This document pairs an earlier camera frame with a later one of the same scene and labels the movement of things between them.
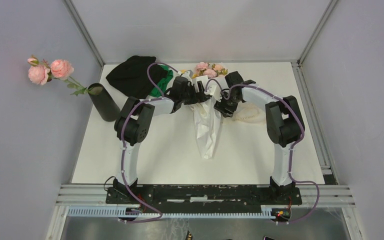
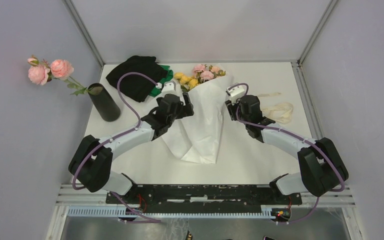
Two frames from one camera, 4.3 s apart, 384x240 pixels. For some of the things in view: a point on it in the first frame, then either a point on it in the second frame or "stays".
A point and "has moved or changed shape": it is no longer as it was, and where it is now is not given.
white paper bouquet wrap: (207, 111) has moved or changed shape
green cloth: (163, 82) stays
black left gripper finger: (201, 97) -> (188, 110)
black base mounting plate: (204, 197) stays
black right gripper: (221, 106) -> (231, 109)
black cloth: (130, 76) stays
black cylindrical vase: (108, 111) stays
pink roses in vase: (41, 73) stays
